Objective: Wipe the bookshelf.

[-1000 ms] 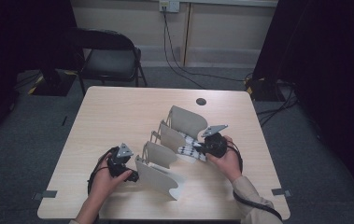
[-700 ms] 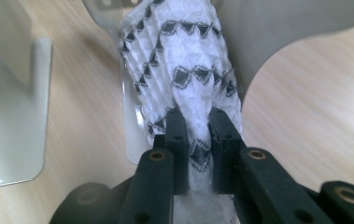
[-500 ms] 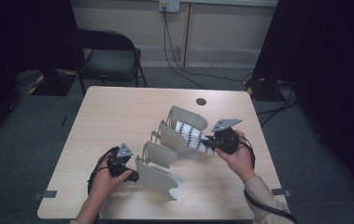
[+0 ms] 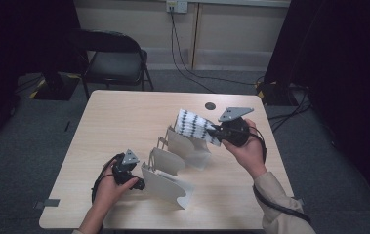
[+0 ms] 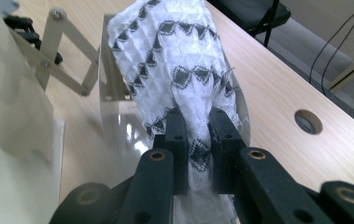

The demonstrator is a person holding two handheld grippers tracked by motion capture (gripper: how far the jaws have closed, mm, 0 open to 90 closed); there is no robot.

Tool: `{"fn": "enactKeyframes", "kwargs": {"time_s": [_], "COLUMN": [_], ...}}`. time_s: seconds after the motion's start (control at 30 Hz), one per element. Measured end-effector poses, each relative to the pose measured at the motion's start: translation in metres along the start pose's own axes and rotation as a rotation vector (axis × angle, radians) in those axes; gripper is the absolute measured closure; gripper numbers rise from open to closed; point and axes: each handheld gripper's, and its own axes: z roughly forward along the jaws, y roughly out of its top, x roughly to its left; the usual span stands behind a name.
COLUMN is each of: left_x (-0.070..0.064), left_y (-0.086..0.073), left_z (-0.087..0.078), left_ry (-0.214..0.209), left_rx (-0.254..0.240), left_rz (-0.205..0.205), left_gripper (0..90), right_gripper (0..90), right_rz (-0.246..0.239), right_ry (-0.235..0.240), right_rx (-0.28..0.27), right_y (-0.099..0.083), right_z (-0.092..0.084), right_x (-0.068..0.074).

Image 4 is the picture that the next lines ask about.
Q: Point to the grey tape strip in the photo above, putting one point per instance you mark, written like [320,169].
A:
[47,203]
[300,201]

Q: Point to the white expandable divider rack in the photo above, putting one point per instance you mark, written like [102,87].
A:
[169,185]

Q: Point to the dark curtain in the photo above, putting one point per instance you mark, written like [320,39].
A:
[345,81]

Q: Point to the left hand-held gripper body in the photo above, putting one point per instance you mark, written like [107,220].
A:
[124,170]

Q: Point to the white wall socket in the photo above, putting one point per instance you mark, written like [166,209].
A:
[177,6]

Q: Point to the white cloth with black pattern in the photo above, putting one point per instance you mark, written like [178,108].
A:
[194,126]

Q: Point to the person's right hand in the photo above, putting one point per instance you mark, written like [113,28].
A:
[247,152]

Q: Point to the black stand base with striped tape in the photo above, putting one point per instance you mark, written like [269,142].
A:
[55,87]

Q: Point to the person's left hand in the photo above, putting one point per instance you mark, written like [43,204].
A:
[109,195]

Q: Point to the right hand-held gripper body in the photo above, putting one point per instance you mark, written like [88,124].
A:
[234,131]

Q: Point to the black folding chair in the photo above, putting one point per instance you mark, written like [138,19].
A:
[114,65]

